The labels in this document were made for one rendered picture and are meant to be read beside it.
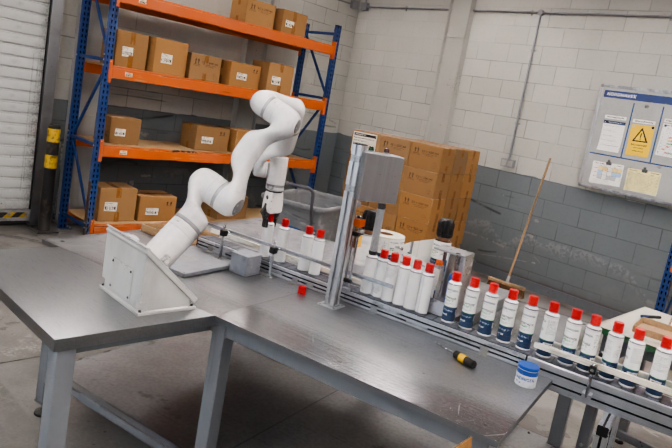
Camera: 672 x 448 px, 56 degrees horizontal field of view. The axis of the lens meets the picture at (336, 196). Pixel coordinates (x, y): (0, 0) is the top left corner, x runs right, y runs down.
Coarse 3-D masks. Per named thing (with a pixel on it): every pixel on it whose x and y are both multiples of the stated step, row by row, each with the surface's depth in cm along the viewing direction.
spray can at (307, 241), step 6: (306, 228) 278; (312, 228) 278; (306, 234) 278; (306, 240) 277; (312, 240) 278; (306, 246) 278; (312, 246) 280; (300, 252) 280; (306, 252) 278; (300, 258) 279; (300, 264) 279; (306, 264) 279; (300, 270) 279; (306, 270) 280
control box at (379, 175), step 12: (372, 156) 242; (384, 156) 244; (396, 156) 248; (360, 168) 245; (372, 168) 243; (384, 168) 245; (396, 168) 247; (360, 180) 244; (372, 180) 244; (384, 180) 246; (396, 180) 248; (360, 192) 244; (372, 192) 245; (384, 192) 247; (396, 192) 249
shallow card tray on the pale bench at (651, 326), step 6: (642, 318) 323; (648, 318) 323; (636, 324) 313; (642, 324) 321; (648, 324) 323; (654, 324) 321; (660, 324) 319; (666, 324) 318; (648, 330) 301; (654, 330) 314; (660, 330) 316; (666, 330) 318; (648, 336) 302; (654, 336) 300; (660, 336) 298
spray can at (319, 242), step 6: (318, 234) 274; (318, 240) 274; (324, 240) 275; (318, 246) 274; (312, 252) 276; (318, 252) 274; (318, 258) 275; (312, 264) 275; (318, 264) 275; (312, 270) 276; (318, 270) 276
